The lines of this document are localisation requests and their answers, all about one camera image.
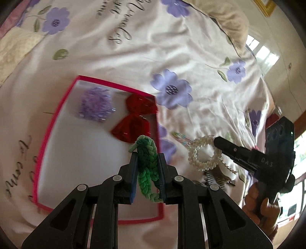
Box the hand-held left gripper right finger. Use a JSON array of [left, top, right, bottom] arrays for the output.
[[158, 153, 273, 249]]

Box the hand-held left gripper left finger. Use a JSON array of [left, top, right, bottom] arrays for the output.
[[21, 152, 139, 249]]

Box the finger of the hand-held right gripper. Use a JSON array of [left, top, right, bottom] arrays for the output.
[[213, 136, 261, 173]]

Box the green braided hair tie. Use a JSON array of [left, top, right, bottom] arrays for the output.
[[128, 135, 163, 203]]

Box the beige hair claw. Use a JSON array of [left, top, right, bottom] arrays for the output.
[[203, 160, 239, 188]]

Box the pearl bead hair tie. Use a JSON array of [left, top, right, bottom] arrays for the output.
[[188, 135, 223, 171]]

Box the red cardboard box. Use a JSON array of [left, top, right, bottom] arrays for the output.
[[32, 75, 165, 225]]

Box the person's right hand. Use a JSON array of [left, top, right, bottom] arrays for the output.
[[243, 182, 281, 240]]

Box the pastel snap hair clip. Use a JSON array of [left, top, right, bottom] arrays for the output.
[[172, 132, 193, 146]]

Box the red velvet hair bow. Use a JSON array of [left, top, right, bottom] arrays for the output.
[[110, 94, 158, 144]]

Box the purple scrunchie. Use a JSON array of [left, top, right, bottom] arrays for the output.
[[76, 87, 115, 123]]

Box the floral printed bedsheet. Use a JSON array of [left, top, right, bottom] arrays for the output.
[[0, 0, 282, 249]]

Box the beige pillow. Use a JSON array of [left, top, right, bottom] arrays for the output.
[[186, 0, 249, 57]]

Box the cream knitted blanket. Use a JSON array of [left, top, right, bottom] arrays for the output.
[[0, 30, 42, 83]]

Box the pink quilt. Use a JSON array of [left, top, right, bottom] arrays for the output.
[[0, 0, 34, 36]]

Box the yellow picture frame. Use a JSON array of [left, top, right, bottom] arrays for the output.
[[253, 0, 276, 17]]

